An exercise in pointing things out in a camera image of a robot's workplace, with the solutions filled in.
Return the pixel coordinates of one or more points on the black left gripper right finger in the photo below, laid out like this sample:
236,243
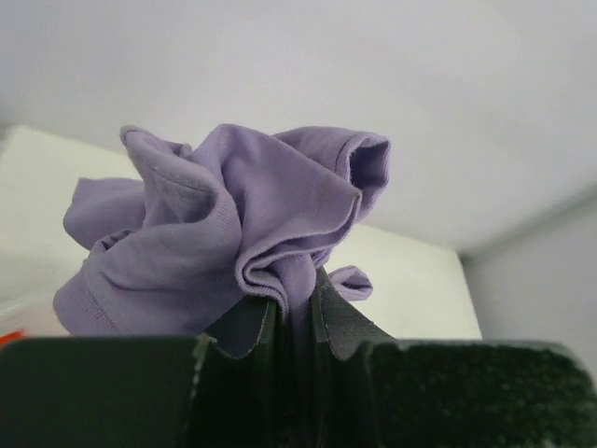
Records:
342,338

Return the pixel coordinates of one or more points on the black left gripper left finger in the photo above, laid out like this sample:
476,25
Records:
232,400

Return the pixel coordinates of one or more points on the lavender purple t-shirt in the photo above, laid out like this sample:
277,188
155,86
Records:
245,213

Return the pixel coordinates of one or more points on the orange t-shirt in basket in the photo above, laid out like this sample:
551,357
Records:
12,336

